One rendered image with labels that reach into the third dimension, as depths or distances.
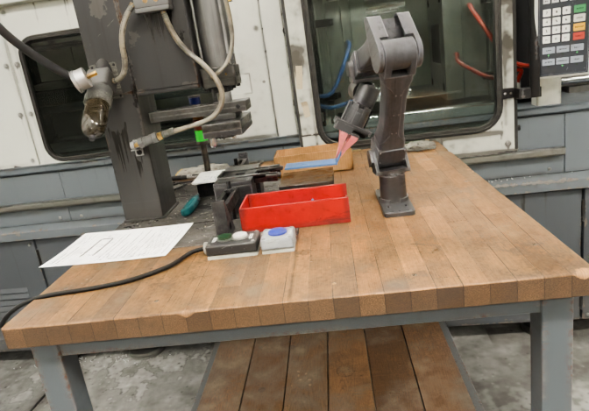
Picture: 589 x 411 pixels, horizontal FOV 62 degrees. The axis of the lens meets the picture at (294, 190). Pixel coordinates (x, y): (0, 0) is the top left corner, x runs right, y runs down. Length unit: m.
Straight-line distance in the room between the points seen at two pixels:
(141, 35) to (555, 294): 1.05
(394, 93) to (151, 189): 0.69
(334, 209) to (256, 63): 0.97
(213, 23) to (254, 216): 0.50
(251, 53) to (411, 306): 1.35
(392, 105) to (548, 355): 0.56
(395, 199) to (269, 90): 0.91
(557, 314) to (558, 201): 1.23
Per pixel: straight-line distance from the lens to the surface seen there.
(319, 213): 1.11
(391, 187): 1.17
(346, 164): 1.58
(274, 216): 1.12
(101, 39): 1.36
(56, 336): 0.96
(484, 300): 0.84
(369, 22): 1.07
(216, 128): 1.25
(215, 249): 1.02
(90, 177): 2.24
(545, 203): 2.11
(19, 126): 2.38
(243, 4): 1.96
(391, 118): 1.11
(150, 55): 1.32
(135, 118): 1.35
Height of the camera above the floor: 1.28
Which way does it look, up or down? 15 degrees down
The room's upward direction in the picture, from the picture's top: 8 degrees counter-clockwise
